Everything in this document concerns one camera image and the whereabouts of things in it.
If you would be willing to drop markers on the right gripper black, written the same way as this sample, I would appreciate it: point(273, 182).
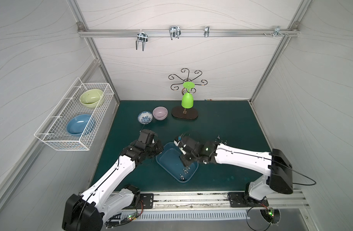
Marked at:
point(185, 157)

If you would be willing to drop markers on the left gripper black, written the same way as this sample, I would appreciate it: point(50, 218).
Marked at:
point(156, 146)

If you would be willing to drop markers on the teal plastic storage box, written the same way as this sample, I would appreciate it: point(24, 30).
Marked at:
point(169, 160)

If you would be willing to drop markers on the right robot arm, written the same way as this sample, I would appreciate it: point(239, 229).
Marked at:
point(275, 168)

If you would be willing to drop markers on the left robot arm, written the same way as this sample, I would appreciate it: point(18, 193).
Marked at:
point(96, 208)

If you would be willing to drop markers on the blue patterned small bowl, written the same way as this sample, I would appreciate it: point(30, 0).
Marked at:
point(145, 117)

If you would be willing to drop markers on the pink bowl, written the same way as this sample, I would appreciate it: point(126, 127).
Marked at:
point(160, 113)

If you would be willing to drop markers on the black metal cup stand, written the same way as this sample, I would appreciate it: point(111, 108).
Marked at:
point(179, 111)

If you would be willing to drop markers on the green plastic goblet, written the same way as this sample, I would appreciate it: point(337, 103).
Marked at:
point(187, 99)

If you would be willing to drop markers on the green table mat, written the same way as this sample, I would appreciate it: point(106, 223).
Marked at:
point(234, 121)

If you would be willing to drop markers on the white ventilation grille strip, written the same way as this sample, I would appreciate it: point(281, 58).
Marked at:
point(198, 215)

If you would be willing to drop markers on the light green bowl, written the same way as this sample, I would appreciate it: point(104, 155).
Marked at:
point(92, 98)

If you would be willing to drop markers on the black cooling fan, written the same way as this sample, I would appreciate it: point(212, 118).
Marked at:
point(270, 215)

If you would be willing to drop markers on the metal double hook left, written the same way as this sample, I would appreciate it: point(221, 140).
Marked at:
point(142, 38)

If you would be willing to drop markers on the metal double hook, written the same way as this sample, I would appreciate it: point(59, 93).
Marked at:
point(175, 32)
point(142, 38)

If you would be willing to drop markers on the metal double hook middle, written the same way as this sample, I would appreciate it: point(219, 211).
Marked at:
point(175, 32)

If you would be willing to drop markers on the small metal hook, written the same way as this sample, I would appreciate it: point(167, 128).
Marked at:
point(206, 31)

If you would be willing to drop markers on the metal hook right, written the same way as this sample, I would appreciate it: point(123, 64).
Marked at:
point(276, 33)

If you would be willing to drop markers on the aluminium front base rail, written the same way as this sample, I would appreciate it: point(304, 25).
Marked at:
point(222, 200)

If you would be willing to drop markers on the white wire wall basket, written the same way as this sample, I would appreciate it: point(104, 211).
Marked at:
point(53, 130)

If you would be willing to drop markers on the aluminium top rail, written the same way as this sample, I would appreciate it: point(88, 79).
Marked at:
point(185, 33)

